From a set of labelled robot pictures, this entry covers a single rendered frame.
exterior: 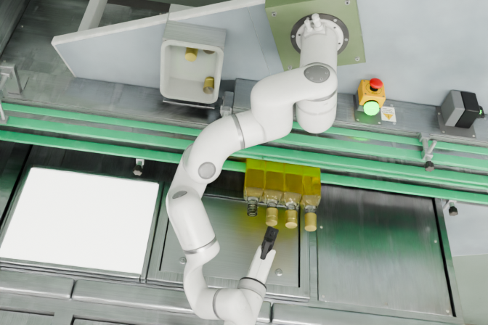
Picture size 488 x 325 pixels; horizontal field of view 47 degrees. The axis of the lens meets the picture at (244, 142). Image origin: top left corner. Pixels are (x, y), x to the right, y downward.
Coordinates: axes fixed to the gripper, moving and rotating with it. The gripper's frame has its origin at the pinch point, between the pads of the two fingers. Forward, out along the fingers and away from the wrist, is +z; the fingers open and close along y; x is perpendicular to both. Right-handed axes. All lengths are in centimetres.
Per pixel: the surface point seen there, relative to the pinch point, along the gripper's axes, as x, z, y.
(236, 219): 11.8, 9.9, -12.6
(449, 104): -38, 54, 21
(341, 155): -12.2, 32.6, 6.0
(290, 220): -3.9, 6.9, 1.9
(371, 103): -15.0, 42.7, 21.1
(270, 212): 2.3, 7.2, 1.7
